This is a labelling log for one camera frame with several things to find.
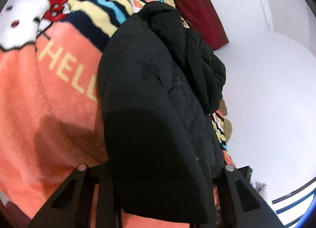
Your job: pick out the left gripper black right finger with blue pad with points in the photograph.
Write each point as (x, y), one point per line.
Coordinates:
(240, 204)

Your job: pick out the beige woven fan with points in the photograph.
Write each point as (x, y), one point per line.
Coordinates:
(227, 127)

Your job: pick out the dark red padded headboard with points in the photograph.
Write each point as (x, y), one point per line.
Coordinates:
(203, 17)

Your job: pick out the large black padded jacket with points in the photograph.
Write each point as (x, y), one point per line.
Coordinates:
(159, 82)

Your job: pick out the Hello Kitty striped blanket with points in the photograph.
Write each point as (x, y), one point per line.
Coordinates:
(50, 113)

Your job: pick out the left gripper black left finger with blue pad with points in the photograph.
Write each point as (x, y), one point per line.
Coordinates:
(71, 204)

